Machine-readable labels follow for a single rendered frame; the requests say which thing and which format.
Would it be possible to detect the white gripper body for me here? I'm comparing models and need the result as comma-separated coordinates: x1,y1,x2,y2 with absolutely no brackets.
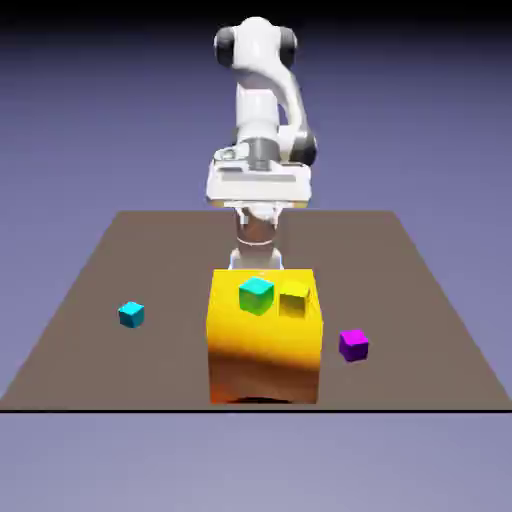
205,158,313,210

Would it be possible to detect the small teal green cube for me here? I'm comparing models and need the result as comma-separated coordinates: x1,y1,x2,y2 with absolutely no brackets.
238,276,276,318

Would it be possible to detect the small yellow cube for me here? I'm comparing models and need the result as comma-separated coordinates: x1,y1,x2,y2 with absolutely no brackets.
278,280,312,320

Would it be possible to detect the small cyan cube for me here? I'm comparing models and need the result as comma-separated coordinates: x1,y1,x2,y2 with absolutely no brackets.
117,300,146,330

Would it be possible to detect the small purple cube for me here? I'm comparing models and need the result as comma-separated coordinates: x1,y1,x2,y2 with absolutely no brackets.
338,328,370,364

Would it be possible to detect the large yellow box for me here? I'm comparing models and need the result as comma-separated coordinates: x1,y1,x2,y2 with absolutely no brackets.
206,268,324,406

